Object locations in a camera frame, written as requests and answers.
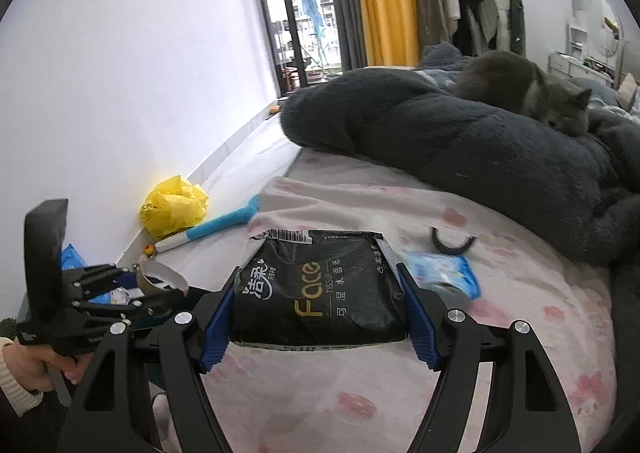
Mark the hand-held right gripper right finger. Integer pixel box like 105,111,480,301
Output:
396,264,583,453

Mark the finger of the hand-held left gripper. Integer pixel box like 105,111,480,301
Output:
62,262,144,292
72,289,182,322

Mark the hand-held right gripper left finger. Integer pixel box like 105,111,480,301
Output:
57,273,238,453

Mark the cardboard tape roll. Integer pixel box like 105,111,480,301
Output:
137,258,189,307

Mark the blue plastic wrapper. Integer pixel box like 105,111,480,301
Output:
402,250,482,302

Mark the black curved plastic piece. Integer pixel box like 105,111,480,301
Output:
431,227,479,254

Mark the black tissue packet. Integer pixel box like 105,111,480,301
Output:
230,228,409,349

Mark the person's left forearm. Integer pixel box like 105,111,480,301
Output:
0,335,46,453

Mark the person's left hand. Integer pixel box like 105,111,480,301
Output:
7,338,89,392

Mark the blue printed packet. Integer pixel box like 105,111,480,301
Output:
60,244,131,307

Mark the pink printed blanket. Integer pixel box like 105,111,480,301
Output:
200,175,619,453

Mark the yellow plastic bag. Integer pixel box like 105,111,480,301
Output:
140,174,210,240

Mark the blue white plush stick toy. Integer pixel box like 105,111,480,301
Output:
157,195,262,254

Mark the bed mattress grey sheet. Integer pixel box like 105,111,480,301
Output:
220,130,307,214

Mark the grey fluffy blanket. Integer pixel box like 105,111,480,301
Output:
280,43,640,274

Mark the grey cat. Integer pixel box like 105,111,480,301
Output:
455,51,594,136

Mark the wavy patterned duvet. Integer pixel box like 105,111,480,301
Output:
587,83,640,122

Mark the white dressing table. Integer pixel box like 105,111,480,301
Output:
547,50,621,84

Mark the beige pillow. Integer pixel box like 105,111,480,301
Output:
617,73,640,110

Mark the black framed glass door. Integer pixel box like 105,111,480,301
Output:
247,0,351,96

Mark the black jacket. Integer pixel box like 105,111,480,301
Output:
440,0,494,56

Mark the dark grey garment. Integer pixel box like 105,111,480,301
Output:
500,0,526,56

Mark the white desktop shelf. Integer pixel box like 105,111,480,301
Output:
567,18,594,54

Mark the round mirror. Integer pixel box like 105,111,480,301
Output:
585,0,624,72

